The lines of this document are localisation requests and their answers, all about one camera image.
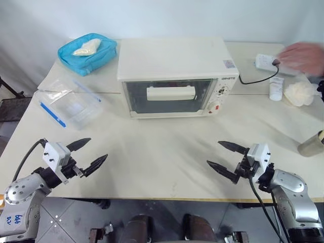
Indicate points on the beige cylindrical jar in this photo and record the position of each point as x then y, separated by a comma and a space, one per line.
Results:
310, 146

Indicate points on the black metal stand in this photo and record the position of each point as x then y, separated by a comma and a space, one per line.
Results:
12, 106

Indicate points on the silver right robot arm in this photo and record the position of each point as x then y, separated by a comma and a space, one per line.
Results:
291, 184

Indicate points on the clear container with blue clips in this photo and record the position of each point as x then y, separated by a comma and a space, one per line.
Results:
73, 108

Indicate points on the white crumpled cloth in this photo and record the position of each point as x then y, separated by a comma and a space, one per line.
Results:
298, 94

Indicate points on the white toaster oven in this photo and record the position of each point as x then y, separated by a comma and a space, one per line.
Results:
172, 60

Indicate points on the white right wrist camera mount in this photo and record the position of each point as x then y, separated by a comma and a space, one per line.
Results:
259, 155

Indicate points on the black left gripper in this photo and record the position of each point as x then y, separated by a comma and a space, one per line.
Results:
70, 169

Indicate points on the blue fabric pouch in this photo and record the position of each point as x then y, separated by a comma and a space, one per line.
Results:
73, 63

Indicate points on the bare person hand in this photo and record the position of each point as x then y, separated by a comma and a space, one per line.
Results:
303, 57

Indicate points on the clear plastic bag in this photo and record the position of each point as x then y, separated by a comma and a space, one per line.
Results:
54, 85

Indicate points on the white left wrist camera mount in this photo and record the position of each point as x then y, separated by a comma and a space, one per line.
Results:
54, 155

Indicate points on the dark object at table edge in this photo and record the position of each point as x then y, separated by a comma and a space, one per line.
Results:
321, 89

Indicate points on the white cosmetic tube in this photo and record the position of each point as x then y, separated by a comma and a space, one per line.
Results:
276, 88

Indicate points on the dark rounded shape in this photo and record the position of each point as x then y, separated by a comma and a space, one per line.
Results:
138, 229
200, 229

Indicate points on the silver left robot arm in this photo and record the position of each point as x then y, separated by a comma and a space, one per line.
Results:
22, 187

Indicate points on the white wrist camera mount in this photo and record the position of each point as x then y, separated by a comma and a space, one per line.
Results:
259, 155
54, 155

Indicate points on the white power strip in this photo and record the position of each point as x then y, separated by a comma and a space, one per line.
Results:
264, 62

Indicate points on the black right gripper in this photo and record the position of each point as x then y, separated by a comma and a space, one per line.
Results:
246, 168

